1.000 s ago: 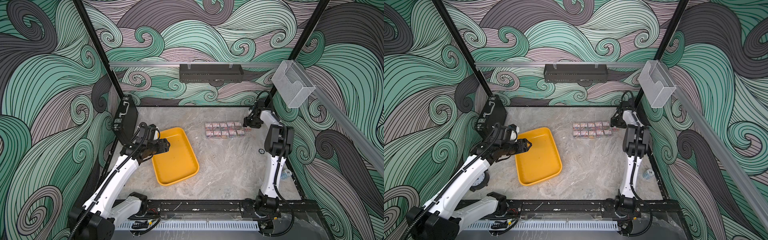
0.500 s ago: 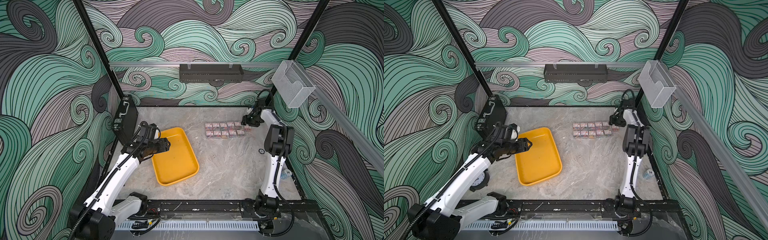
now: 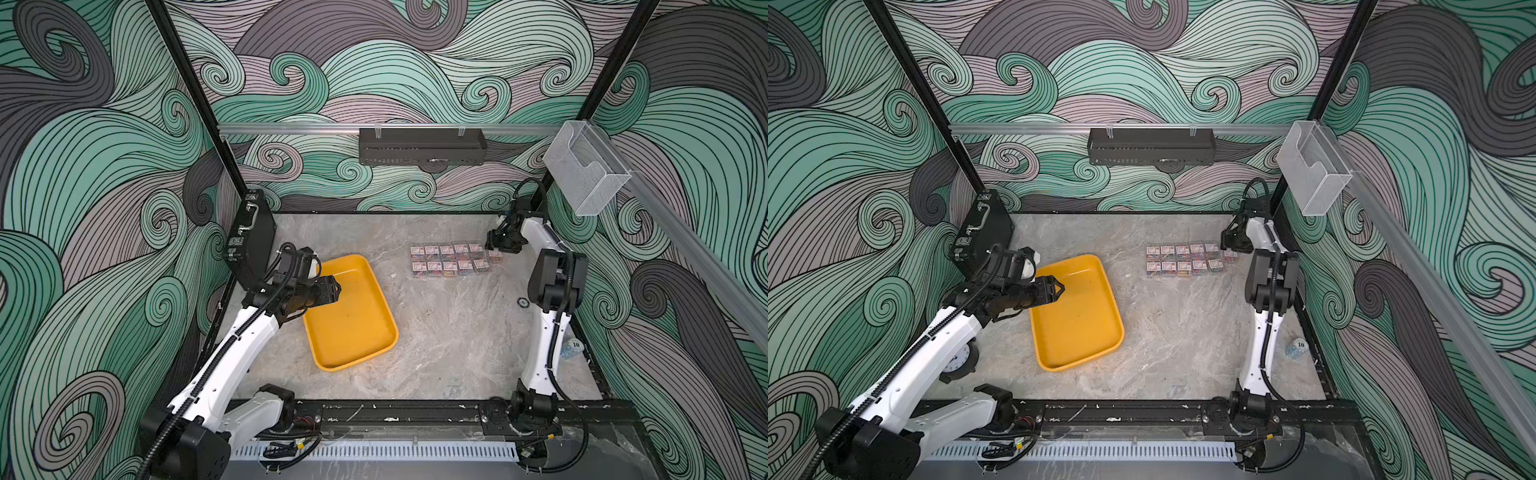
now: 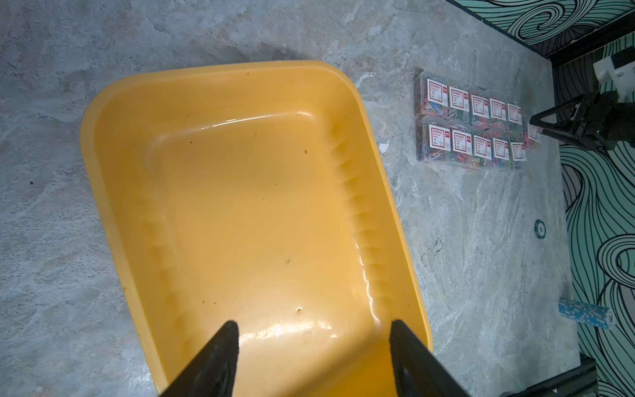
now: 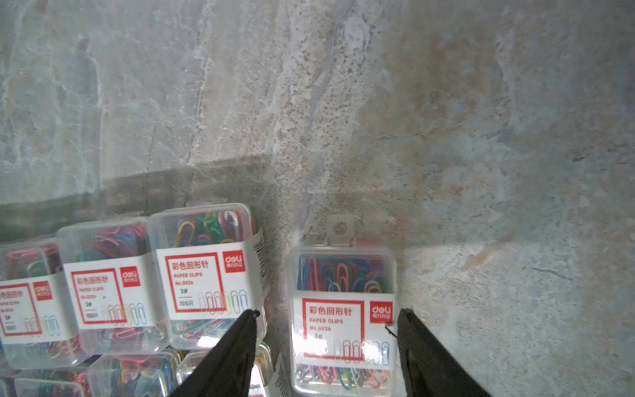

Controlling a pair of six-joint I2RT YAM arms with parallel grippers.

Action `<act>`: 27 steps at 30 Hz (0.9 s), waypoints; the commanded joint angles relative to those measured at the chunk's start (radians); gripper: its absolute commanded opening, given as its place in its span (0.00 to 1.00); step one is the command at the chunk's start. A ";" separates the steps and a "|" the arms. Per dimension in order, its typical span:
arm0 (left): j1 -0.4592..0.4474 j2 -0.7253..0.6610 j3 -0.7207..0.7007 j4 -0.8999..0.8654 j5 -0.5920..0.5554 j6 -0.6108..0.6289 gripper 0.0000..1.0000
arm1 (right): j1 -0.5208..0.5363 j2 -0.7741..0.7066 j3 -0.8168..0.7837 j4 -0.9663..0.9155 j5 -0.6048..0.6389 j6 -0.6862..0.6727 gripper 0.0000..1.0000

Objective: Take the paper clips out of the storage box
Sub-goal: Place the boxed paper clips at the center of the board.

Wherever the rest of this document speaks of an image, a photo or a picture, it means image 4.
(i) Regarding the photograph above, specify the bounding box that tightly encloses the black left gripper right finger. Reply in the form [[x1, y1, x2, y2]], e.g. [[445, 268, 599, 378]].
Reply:
[[390, 319, 468, 396]]

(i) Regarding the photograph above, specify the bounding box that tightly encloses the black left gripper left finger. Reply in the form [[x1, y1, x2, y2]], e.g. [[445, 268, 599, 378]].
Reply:
[[160, 320, 239, 397]]

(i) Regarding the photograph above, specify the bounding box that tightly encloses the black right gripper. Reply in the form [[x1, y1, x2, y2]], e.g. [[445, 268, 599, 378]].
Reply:
[[529, 91, 634, 151]]

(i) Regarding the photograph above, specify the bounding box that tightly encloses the paper clip box seven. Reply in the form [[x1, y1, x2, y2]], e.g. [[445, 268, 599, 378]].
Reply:
[[509, 142, 527, 170]]

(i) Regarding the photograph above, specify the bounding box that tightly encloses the paper clip box two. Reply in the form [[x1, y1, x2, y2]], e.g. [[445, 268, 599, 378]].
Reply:
[[489, 95, 508, 131]]

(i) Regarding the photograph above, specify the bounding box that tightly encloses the paper clip box nine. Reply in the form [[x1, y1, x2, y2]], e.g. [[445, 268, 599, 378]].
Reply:
[[492, 137, 510, 170]]

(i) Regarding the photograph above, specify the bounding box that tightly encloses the paper clip box one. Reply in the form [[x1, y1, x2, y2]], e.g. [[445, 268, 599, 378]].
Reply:
[[470, 91, 490, 131]]

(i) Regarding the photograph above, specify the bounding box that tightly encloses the paper clip box eight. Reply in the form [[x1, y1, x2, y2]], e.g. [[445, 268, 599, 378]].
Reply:
[[472, 132, 492, 168]]

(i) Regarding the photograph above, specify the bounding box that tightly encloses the paper clip box four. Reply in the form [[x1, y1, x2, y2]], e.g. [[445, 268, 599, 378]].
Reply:
[[450, 125, 473, 167]]

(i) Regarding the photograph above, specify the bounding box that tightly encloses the paper clip box three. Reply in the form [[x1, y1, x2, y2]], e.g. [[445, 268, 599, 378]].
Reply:
[[448, 85, 471, 124]]

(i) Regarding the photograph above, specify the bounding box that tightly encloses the paper clip box five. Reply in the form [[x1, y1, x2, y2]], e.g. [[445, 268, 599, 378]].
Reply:
[[416, 116, 451, 162]]

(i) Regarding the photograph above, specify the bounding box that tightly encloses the paper clip box eleven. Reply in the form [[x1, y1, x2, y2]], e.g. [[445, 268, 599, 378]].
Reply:
[[414, 70, 450, 119]]

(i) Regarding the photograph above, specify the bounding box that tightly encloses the yellow plastic tray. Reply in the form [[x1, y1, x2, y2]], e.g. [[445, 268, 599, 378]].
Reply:
[[80, 61, 432, 396]]

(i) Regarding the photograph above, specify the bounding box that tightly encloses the paper clip box six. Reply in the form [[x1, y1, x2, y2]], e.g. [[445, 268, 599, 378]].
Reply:
[[524, 122, 542, 150]]

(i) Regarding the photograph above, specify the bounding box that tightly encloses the paper clip box ten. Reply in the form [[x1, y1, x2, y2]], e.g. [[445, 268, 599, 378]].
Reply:
[[507, 102, 524, 137]]

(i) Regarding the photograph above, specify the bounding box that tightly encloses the small dark round token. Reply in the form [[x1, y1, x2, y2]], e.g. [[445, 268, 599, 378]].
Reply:
[[534, 219, 547, 239]]

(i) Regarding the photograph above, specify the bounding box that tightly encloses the small clear dice cup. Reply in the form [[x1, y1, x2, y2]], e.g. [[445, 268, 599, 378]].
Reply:
[[558, 298, 616, 329]]

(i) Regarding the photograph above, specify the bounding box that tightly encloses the black corner frame post right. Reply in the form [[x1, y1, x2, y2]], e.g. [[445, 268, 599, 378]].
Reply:
[[547, 13, 634, 68]]

